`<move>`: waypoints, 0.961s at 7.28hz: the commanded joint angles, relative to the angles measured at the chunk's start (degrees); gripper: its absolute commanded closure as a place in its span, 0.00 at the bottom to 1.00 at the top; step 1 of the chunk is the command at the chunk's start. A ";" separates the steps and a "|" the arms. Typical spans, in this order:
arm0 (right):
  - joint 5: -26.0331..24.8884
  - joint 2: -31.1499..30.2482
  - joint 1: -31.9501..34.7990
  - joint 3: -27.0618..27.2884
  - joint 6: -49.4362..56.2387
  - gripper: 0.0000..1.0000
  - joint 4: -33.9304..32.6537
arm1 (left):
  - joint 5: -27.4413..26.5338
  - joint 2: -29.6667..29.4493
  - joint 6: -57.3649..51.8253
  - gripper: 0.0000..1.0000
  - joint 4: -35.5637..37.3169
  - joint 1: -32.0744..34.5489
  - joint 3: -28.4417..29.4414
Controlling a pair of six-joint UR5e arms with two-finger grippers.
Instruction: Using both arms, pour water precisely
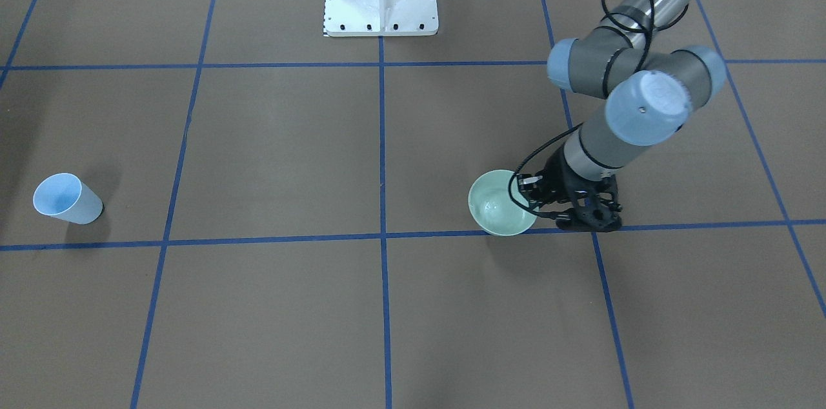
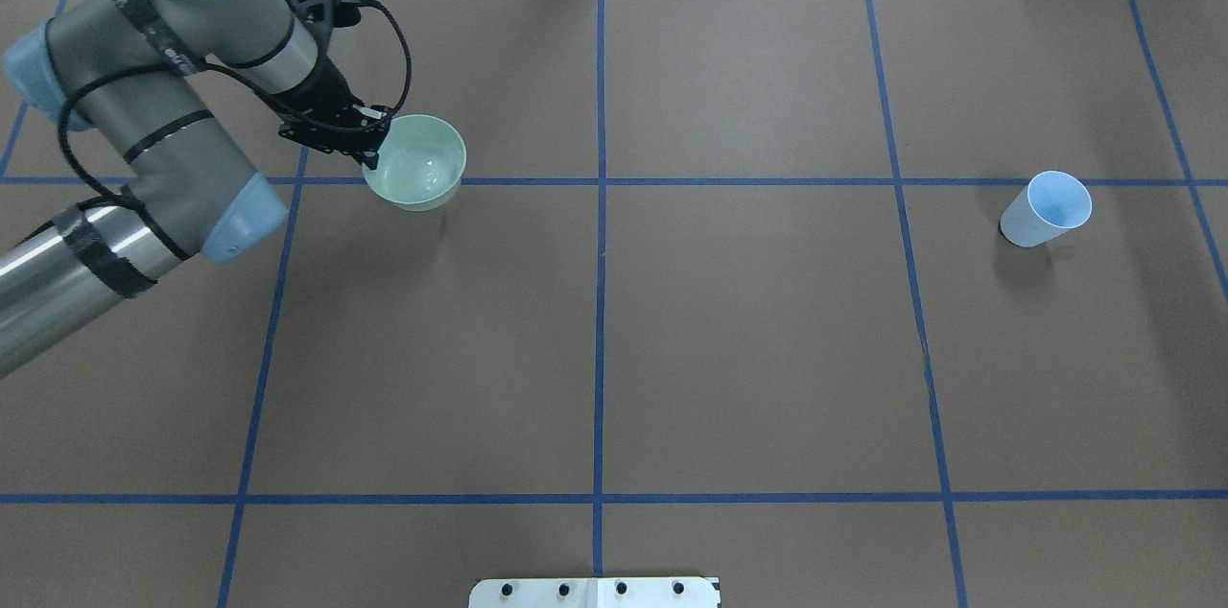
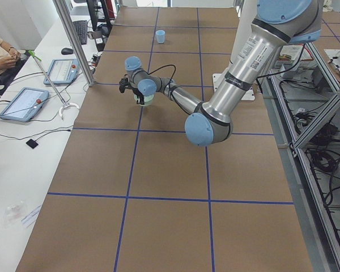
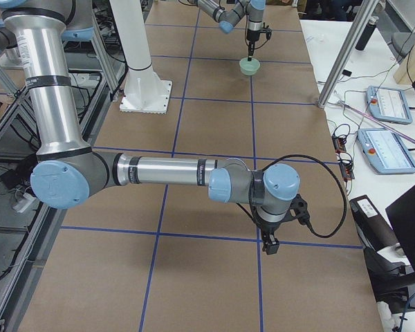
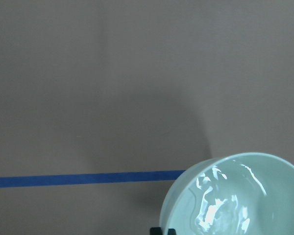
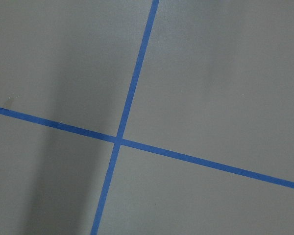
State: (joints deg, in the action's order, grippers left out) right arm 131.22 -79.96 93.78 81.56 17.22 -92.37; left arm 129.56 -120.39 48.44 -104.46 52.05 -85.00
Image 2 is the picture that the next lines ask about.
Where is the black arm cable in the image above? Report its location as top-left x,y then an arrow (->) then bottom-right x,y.
56,0 -> 413,206

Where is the light green bowl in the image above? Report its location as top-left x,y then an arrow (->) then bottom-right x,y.
363,114 -> 465,212

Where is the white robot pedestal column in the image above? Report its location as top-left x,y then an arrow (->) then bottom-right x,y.
468,576 -> 722,607

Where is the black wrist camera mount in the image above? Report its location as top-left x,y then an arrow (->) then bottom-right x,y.
285,0 -> 363,53

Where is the light blue cup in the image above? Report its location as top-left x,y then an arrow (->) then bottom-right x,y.
997,171 -> 1093,248

